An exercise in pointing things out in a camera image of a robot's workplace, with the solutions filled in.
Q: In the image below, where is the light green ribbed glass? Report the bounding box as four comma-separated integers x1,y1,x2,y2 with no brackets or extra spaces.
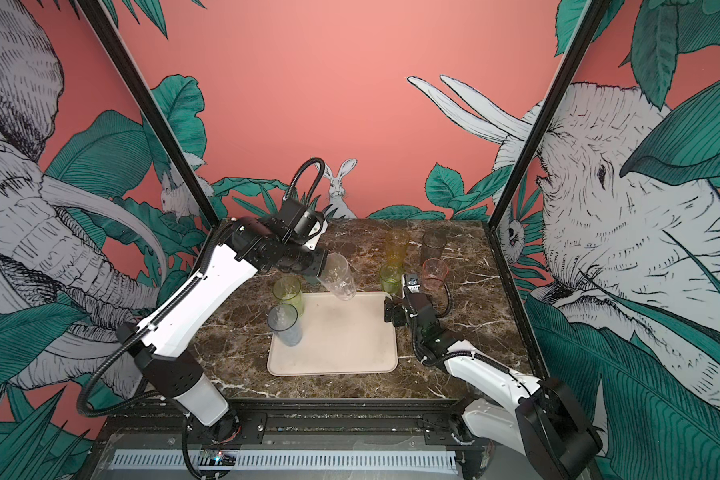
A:
273,275,305,316

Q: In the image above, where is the clear glass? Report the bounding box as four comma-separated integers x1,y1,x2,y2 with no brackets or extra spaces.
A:
317,253,357,301

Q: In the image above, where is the grey blue glass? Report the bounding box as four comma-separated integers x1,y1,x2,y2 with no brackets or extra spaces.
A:
267,304,303,347

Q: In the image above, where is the beige square tray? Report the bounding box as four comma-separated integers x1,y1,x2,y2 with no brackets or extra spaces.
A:
267,291,398,376

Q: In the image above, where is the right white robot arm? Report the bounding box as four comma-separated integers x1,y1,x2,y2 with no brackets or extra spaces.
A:
384,290,603,479

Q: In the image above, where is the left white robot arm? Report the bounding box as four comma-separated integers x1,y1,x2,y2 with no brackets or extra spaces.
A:
76,198,328,443

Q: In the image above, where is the pink glass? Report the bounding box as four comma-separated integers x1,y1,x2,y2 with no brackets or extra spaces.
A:
421,258,449,290

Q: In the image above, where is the dark smoked glass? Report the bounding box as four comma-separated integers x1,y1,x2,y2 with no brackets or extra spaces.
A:
420,229,448,264

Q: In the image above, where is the amber tall glass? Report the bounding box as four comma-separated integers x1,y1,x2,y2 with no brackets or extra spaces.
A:
384,229,409,267

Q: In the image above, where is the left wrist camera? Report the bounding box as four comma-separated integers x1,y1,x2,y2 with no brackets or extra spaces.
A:
275,198,328,245

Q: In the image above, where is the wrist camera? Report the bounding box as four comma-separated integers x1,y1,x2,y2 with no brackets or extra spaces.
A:
402,273,421,297
275,198,328,245

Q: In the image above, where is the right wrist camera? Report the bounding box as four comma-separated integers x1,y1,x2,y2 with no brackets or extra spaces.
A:
402,273,421,297

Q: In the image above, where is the left black frame post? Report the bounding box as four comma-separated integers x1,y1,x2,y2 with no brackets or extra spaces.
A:
76,0,220,227

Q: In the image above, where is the black frame post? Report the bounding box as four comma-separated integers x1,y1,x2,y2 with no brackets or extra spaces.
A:
76,0,220,227
488,0,610,232

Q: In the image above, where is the white slotted cable duct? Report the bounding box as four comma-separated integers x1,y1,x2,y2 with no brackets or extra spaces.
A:
107,449,459,474

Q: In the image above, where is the black front rail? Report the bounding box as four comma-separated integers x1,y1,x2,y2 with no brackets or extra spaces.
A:
95,398,460,448

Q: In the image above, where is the right black frame post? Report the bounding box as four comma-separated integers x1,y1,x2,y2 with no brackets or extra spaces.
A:
488,0,610,232

